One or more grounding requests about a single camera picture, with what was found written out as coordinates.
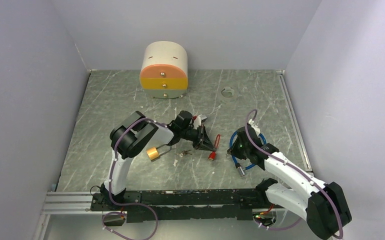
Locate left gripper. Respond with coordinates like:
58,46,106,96
180,124,216,152

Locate red cable lock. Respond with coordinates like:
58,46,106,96
208,134,221,162

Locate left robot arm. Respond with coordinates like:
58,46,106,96
100,110,217,210

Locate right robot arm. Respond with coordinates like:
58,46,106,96
227,124,352,240

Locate padlock keys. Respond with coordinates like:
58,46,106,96
175,150,192,158

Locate brass padlock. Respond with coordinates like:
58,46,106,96
146,144,172,162

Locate beige drawer cabinet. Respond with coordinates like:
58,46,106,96
139,41,189,99

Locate blue cable lock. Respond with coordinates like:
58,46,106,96
227,127,266,177

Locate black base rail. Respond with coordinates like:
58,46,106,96
90,188,272,223

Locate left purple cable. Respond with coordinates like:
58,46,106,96
107,117,167,206

